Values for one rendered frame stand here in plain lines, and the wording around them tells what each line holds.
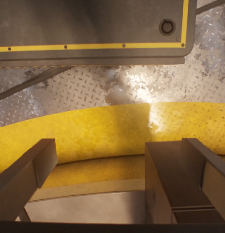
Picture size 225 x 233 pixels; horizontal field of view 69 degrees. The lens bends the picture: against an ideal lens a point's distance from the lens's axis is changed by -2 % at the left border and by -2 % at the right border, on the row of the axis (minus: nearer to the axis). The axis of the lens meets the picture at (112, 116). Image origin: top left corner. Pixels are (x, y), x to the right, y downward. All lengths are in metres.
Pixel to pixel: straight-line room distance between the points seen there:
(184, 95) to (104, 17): 0.54
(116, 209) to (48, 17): 0.65
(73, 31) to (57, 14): 0.06
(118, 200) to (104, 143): 0.33
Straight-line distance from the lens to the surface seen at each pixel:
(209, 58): 0.91
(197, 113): 0.92
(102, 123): 0.84
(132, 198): 0.65
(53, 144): 0.17
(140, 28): 0.50
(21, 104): 0.95
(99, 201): 0.66
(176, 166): 0.42
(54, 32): 0.52
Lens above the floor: 0.80
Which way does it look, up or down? 75 degrees down
